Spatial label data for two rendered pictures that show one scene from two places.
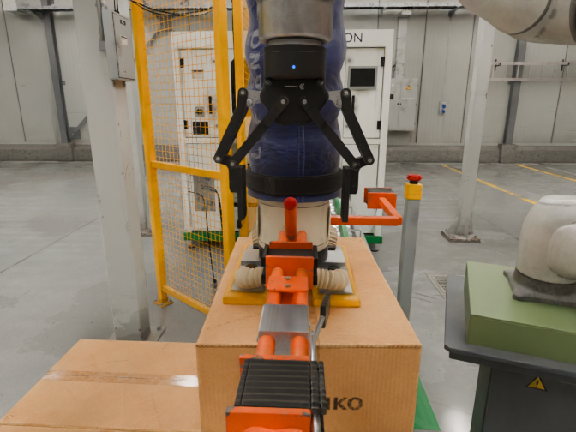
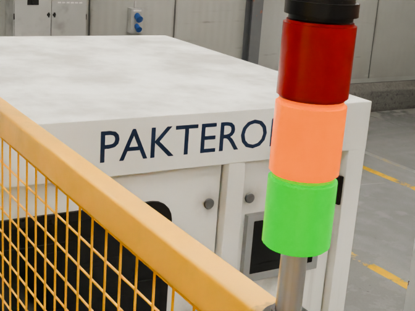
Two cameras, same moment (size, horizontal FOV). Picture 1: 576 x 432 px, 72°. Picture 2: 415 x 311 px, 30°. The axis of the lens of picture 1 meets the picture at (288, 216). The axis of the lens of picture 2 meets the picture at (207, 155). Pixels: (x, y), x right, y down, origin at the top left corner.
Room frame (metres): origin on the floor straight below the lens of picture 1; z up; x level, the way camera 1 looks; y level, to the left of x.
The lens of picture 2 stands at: (2.18, 0.65, 2.38)
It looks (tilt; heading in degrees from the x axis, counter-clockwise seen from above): 16 degrees down; 325
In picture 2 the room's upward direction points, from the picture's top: 4 degrees clockwise
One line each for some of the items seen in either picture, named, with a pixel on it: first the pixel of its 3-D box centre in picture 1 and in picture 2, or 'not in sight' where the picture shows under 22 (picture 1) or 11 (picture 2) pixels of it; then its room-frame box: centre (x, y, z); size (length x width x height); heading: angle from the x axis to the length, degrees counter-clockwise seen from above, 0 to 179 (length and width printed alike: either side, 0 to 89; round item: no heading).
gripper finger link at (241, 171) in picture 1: (242, 192); not in sight; (0.52, 0.06, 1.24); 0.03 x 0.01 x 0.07; 178
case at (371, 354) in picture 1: (302, 345); not in sight; (0.92, -0.04, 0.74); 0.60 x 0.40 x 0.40; 0
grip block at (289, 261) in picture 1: (290, 264); not in sight; (0.68, 0.00, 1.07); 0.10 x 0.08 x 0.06; 88
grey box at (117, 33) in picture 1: (120, 48); not in sight; (2.09, 0.81, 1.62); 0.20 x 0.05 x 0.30; 177
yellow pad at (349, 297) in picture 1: (331, 265); not in sight; (0.92, -0.11, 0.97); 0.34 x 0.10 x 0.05; 178
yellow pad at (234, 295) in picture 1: (255, 263); not in sight; (0.93, 0.08, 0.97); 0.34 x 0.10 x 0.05; 178
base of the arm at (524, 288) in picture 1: (543, 278); not in sight; (1.06, -0.73, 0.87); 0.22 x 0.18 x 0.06; 161
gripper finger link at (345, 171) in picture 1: (345, 194); not in sight; (0.51, -0.07, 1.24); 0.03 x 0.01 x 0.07; 178
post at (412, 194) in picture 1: (405, 282); not in sight; (1.84, -0.59, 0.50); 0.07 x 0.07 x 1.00; 87
